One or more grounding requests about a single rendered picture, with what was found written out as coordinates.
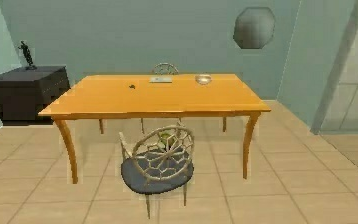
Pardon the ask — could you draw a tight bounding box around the black sideboard cabinet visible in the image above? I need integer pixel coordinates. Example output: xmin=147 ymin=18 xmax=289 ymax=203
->
xmin=0 ymin=65 xmax=71 ymax=126

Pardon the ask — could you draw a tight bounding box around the grey octagonal wall mirror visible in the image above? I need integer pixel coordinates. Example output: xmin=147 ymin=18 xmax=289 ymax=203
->
xmin=233 ymin=6 xmax=277 ymax=50

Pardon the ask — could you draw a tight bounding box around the grey flat tablet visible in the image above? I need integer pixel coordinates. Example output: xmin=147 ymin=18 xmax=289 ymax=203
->
xmin=149 ymin=76 xmax=173 ymax=84

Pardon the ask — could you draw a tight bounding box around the dark figure statue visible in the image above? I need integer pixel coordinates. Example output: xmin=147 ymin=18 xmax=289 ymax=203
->
xmin=17 ymin=40 xmax=38 ymax=71

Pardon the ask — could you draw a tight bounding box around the small green object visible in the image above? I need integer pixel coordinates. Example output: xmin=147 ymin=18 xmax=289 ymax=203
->
xmin=158 ymin=132 xmax=172 ymax=148

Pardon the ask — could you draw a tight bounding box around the lattice chair with blue cushion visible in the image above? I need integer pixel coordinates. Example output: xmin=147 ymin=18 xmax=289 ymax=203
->
xmin=118 ymin=123 xmax=195 ymax=220
xmin=151 ymin=62 xmax=180 ymax=76

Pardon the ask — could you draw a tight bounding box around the orange wooden dining table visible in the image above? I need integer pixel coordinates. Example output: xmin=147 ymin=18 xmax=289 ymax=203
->
xmin=38 ymin=73 xmax=272 ymax=185

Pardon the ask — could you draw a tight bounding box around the pale glass bowl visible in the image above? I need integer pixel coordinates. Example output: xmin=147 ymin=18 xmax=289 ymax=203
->
xmin=194 ymin=74 xmax=213 ymax=86

